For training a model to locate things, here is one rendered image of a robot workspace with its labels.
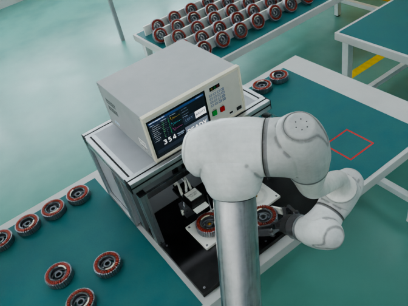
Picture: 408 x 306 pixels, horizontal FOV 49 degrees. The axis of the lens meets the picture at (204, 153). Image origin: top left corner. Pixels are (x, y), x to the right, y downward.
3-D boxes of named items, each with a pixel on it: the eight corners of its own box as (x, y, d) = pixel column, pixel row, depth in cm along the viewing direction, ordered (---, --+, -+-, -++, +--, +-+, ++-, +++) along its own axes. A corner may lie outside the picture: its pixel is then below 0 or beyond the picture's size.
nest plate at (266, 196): (280, 197, 189) (280, 195, 188) (253, 217, 184) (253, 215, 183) (257, 180, 199) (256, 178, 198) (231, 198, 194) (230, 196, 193)
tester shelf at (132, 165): (271, 108, 187) (270, 99, 184) (132, 194, 163) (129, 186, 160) (209, 74, 217) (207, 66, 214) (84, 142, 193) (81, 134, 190)
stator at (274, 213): (284, 220, 173) (283, 214, 171) (262, 237, 169) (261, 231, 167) (265, 206, 181) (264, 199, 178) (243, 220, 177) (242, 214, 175)
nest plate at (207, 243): (236, 229, 180) (235, 227, 180) (206, 250, 175) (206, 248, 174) (214, 209, 191) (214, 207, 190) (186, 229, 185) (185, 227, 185)
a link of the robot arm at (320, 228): (306, 251, 150) (327, 219, 153) (338, 261, 136) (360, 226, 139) (286, 232, 146) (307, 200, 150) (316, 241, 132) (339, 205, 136)
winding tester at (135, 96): (246, 109, 182) (239, 65, 169) (156, 163, 167) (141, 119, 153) (192, 78, 209) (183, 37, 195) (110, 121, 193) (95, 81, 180)
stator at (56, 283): (62, 293, 175) (58, 288, 172) (41, 285, 180) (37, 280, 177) (79, 270, 182) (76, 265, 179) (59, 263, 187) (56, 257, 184)
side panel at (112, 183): (142, 223, 195) (119, 169, 175) (136, 226, 194) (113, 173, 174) (113, 190, 215) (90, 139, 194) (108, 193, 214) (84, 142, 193)
